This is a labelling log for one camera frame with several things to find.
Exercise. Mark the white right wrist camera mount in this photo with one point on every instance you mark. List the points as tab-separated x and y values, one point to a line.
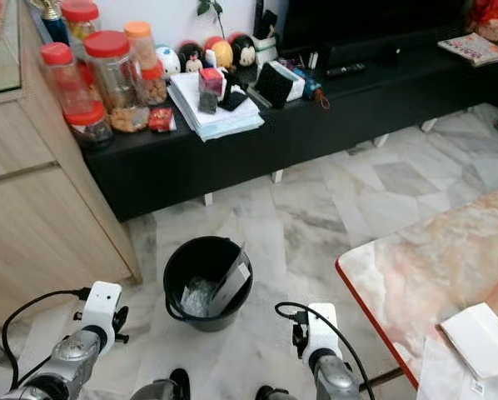
322	329

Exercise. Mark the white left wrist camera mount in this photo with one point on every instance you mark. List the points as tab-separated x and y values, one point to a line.
101	304

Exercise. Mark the small white box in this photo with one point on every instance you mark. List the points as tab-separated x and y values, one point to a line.
297	79

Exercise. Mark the small pink red box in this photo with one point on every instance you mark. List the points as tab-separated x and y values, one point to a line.
211	81

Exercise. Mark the small red-lid jar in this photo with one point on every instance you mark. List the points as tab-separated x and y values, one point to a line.
155	83

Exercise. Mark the red-lid jar yellow contents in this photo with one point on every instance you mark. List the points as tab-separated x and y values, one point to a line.
80	21

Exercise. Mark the black and red figurine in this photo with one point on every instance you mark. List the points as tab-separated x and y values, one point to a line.
191	57

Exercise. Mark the small black pouch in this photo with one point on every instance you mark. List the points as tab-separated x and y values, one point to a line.
232	100

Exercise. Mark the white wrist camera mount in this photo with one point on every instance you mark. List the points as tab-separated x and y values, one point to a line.
101	304
322	329

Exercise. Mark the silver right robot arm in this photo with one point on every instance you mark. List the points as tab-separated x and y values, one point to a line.
334	379

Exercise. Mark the low black TV console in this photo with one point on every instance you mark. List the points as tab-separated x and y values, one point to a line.
324	125

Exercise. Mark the light wooden cabinet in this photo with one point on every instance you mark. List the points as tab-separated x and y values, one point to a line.
32	217

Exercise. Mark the gold trophy blue base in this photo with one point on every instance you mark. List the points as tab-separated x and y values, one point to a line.
55	25

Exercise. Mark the blue object with keys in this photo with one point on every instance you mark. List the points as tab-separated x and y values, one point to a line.
311	83

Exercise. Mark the black wallet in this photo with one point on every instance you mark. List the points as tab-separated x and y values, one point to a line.
274	83

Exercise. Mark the flat grey packet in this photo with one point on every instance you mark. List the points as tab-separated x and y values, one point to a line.
230	287

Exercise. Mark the yellow figurine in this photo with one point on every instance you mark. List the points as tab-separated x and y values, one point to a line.
221	52

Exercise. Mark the printed magazine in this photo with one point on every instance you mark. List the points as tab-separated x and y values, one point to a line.
475	48

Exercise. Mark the red festive decoration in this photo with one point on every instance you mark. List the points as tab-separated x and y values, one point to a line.
490	17

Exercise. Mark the white holder with remotes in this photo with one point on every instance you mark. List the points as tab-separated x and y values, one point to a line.
264	46

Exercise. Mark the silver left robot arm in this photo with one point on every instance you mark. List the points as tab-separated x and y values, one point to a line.
70	362

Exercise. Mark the black robot right foot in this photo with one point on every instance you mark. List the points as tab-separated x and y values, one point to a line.
274	393

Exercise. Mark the tall slim red-lid jar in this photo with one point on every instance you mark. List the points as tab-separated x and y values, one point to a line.
66	83

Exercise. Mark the red snack packet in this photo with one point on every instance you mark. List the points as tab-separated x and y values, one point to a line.
160	119

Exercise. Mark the black remote control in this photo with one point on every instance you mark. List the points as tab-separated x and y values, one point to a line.
345	70

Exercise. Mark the white cardboard box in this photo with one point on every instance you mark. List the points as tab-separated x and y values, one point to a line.
482	337

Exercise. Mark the black robot foot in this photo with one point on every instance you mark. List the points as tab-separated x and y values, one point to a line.
170	387
274	393

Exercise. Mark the stack of white papers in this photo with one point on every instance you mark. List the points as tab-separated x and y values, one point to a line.
220	121

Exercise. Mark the short red-lid jar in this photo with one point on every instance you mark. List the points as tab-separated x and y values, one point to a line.
89	127

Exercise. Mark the green plant sprig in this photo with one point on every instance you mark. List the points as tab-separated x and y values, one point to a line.
206	7

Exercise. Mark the marble table with red edge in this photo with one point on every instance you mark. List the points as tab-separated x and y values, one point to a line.
424	258

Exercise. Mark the black television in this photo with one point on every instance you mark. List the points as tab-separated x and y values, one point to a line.
366	17

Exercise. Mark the black bucket rubbish bin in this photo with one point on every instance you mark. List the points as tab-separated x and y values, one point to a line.
186	258

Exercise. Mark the orange-lid jar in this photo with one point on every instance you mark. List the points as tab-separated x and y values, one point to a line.
139	46

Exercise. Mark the large red-lid jar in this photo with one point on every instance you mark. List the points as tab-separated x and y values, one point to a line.
116	83

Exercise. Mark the black and white figurine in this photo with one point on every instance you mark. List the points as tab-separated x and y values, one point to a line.
243	50

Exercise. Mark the black robot left foot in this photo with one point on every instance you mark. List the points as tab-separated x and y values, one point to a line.
170	387

